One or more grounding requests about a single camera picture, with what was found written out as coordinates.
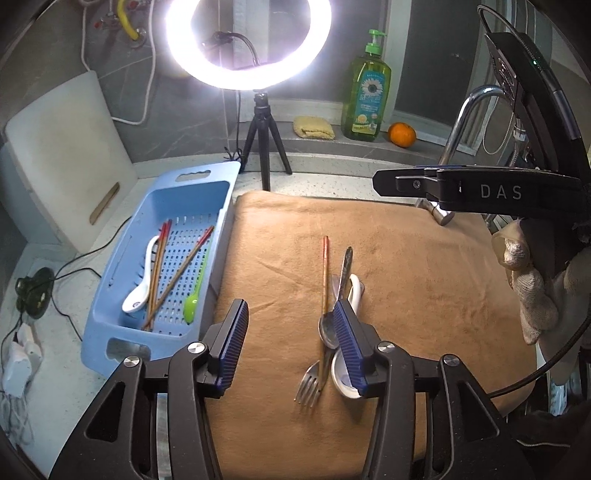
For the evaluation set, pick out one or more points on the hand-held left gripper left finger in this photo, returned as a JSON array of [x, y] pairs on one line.
[[231, 346]]

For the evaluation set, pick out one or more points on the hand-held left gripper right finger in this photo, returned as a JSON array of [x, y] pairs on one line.
[[351, 350]]

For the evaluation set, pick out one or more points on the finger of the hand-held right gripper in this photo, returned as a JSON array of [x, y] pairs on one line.
[[443, 166], [406, 183]]

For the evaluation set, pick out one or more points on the white ceramic spoon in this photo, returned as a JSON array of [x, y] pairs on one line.
[[341, 374], [134, 302]]

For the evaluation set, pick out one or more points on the metal spoon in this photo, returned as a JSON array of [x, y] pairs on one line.
[[328, 330]]

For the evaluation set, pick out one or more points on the metal fork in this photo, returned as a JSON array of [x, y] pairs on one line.
[[309, 383]]

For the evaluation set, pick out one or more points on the green plastic spoon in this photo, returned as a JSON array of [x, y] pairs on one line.
[[190, 309]]

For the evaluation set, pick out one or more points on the blue plastic drain basket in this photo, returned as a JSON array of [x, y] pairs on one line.
[[152, 203]]

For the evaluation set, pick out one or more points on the person's right hand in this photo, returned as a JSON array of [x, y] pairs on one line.
[[540, 300]]

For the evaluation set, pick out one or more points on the chrome faucet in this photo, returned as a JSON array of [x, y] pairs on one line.
[[457, 124]]

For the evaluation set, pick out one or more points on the orange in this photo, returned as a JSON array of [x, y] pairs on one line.
[[401, 134]]

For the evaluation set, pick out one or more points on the brown cloth mat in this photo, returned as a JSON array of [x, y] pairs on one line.
[[406, 277]]

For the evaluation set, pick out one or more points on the green dish soap bottle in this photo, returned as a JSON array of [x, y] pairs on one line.
[[367, 92]]

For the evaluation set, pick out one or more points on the yellow sponge cloth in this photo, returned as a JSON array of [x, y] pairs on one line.
[[314, 128]]

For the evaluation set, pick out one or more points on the grey framed window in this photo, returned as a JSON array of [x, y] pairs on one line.
[[415, 55]]

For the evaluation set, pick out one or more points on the black tripod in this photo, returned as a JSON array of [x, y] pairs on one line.
[[262, 115]]

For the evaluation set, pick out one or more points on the white power strip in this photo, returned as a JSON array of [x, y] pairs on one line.
[[18, 369]]

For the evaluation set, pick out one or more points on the black gooseneck phone holder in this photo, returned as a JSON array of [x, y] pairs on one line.
[[244, 41]]

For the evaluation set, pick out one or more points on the white cutting board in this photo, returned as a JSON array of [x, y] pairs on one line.
[[60, 152]]

